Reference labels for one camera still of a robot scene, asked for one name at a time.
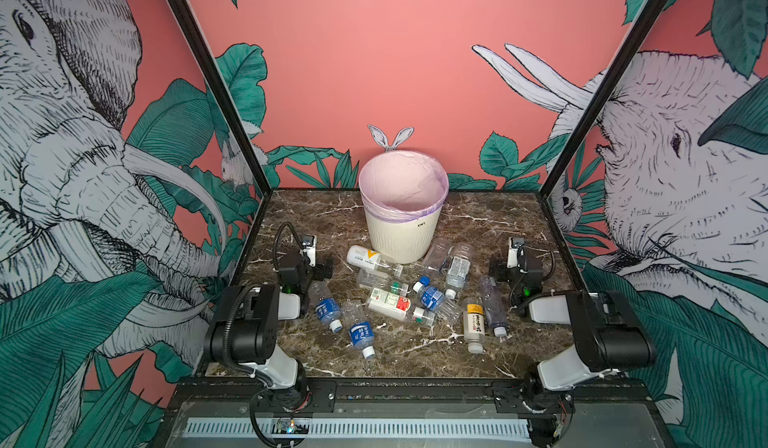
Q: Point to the cream ribbed waste bin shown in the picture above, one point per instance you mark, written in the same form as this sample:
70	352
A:
402	242

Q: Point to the blue cap blue label bottle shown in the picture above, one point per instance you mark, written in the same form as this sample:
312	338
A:
437	301

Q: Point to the clear bottle blue label front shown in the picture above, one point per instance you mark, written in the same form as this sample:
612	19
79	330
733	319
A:
359	328

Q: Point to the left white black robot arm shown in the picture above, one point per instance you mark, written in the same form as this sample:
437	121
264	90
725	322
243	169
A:
243	336

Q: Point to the white bottle yellow triangle label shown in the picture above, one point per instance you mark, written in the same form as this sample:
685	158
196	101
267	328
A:
372	260

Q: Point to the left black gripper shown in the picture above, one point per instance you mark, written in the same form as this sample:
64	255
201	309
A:
318	270

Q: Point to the clear bottle white cap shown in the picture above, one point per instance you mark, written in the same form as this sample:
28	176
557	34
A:
493	304

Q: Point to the pink plastic bin liner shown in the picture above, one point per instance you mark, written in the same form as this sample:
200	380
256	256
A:
400	186

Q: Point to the small clear bottle green label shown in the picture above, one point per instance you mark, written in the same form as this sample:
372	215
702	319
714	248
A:
423	317

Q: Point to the black front rail frame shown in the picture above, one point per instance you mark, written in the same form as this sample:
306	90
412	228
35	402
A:
613	413

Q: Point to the white vented strip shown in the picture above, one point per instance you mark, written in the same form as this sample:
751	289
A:
328	428

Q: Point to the white bottle red green label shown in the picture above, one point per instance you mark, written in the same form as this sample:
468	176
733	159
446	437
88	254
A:
389	304

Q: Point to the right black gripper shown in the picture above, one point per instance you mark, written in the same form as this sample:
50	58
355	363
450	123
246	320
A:
501	269

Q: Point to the clear bottle white label upright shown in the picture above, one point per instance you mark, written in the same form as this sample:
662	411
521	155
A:
458	271

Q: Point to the clear bottle green cap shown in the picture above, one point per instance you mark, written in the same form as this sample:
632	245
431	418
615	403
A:
374	279

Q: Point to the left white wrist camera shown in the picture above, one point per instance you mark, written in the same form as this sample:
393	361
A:
308	244

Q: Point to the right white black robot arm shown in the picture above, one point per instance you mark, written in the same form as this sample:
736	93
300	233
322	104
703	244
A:
608	337

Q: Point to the clear bottle blue label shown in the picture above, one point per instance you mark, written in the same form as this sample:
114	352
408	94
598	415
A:
326	308
359	328

